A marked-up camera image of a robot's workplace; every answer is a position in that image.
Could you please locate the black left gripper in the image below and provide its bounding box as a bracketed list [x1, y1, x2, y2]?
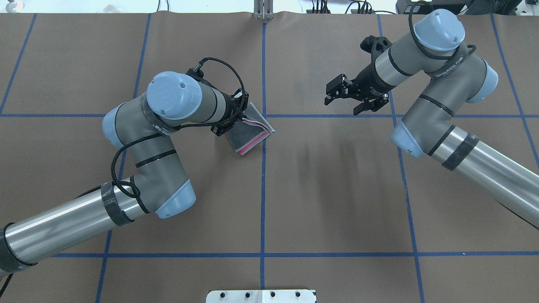
[185, 67, 249, 136]

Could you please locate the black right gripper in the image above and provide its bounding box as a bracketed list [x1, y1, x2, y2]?
[325, 36, 395, 116]

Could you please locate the pink towel white edge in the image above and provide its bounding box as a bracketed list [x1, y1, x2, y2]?
[225, 102, 275, 156]

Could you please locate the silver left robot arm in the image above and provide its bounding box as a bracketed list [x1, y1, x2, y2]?
[1, 66, 248, 276]

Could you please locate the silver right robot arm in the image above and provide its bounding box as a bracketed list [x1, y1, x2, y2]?
[325, 1, 539, 228]

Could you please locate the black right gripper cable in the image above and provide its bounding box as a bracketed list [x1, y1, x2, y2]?
[408, 2, 476, 60]

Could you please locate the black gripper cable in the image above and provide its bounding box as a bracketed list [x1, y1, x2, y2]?
[110, 57, 247, 198]
[408, 2, 476, 60]

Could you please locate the aluminium frame post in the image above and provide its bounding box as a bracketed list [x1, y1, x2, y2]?
[253, 0, 275, 21]

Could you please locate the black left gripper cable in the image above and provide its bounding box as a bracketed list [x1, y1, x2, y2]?
[110, 57, 247, 198]

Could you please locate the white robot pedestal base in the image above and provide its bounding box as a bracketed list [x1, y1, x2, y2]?
[205, 289, 317, 303]

